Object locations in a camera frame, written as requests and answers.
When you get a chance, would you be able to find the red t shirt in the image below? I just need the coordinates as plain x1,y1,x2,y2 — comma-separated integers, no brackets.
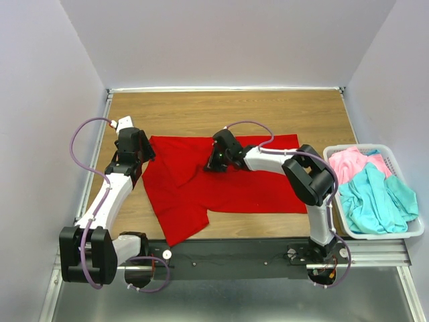
142,136,306,246

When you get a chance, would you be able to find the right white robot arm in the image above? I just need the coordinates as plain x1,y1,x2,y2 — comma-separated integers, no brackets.
204,127,337,263

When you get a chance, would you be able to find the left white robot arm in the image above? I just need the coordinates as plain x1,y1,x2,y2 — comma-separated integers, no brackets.
59,126,155,288

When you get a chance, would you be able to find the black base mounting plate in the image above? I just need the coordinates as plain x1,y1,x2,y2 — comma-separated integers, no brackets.
124,238,347,287

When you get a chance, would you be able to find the pink t shirt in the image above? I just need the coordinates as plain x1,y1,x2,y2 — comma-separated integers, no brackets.
328,146,392,184

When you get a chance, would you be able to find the turquoise t shirt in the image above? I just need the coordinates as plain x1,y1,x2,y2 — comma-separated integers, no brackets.
339,163,419,235

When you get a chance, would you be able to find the white plastic laundry basket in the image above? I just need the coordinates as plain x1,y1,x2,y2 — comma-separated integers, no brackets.
323,144,424,240

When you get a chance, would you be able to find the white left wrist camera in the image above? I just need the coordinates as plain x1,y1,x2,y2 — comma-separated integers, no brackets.
109,115,133,131

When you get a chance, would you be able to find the aluminium frame rail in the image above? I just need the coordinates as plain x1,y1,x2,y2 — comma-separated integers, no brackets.
53,239,412,269

